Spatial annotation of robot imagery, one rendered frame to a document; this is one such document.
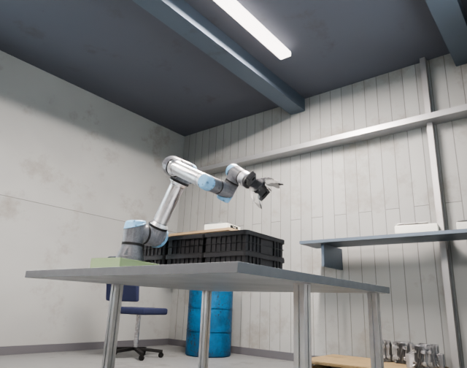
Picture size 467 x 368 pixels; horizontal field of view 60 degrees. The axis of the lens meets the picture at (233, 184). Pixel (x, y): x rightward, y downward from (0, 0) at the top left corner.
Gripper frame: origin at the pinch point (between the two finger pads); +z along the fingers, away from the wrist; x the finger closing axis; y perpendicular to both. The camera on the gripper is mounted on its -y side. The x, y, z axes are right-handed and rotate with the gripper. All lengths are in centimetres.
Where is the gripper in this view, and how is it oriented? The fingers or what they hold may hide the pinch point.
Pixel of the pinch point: (271, 195)
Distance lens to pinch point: 183.8
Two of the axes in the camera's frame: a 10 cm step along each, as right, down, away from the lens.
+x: -6.8, 7.2, -1.3
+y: 4.8, 5.7, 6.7
